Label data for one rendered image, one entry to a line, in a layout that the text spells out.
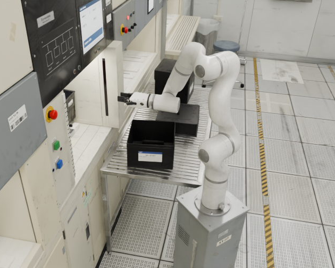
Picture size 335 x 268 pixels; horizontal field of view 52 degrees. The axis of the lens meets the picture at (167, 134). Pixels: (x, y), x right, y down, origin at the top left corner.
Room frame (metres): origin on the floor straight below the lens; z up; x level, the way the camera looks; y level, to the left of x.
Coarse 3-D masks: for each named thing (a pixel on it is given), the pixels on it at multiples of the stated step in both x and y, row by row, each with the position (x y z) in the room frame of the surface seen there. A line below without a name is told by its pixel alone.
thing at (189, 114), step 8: (184, 104) 2.27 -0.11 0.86; (192, 104) 2.28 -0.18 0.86; (160, 112) 2.13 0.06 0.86; (168, 112) 2.14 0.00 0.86; (184, 112) 2.15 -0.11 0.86; (192, 112) 2.16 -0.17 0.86; (160, 120) 2.02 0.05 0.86; (168, 120) 2.03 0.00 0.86; (176, 120) 2.03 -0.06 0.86; (184, 120) 2.04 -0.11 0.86; (192, 120) 2.04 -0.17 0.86; (176, 128) 2.01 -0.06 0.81; (184, 128) 2.00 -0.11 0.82; (192, 128) 1.99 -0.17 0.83; (192, 136) 1.99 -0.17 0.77
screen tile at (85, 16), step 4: (84, 12) 1.61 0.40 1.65; (88, 12) 1.66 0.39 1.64; (84, 16) 1.61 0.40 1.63; (88, 16) 1.66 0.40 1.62; (84, 20) 1.60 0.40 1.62; (92, 24) 1.70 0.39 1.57; (84, 28) 1.60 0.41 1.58; (88, 28) 1.65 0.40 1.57; (92, 28) 1.69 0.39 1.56; (84, 32) 1.59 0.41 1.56; (88, 32) 1.64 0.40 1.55; (84, 36) 1.59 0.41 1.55
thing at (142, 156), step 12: (132, 120) 1.89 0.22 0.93; (144, 120) 1.90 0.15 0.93; (132, 132) 1.88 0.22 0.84; (144, 132) 1.90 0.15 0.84; (156, 132) 1.89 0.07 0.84; (168, 132) 1.89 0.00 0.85; (132, 144) 1.62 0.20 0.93; (144, 144) 1.63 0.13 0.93; (156, 144) 1.86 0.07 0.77; (168, 144) 1.88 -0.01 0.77; (132, 156) 1.62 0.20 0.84; (144, 156) 1.62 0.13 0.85; (156, 156) 1.62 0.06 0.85; (168, 156) 1.62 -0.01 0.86; (156, 168) 1.62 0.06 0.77; (168, 168) 1.62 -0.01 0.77
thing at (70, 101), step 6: (66, 90) 1.88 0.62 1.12; (72, 90) 1.89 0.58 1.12; (66, 96) 1.88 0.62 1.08; (72, 96) 1.85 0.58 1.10; (66, 102) 1.77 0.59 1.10; (72, 102) 1.85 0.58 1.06; (72, 108) 1.84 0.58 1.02; (72, 114) 1.84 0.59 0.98; (72, 120) 1.84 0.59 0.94; (72, 126) 1.83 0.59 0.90
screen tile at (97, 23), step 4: (100, 4) 1.83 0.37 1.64; (92, 8) 1.71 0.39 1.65; (96, 8) 1.77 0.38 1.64; (100, 8) 1.82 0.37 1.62; (96, 12) 1.76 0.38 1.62; (100, 12) 1.82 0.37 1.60; (100, 16) 1.82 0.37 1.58; (96, 20) 1.75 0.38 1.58; (100, 20) 1.81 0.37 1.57; (96, 24) 1.75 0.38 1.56; (100, 24) 1.81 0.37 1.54; (96, 28) 1.75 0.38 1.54
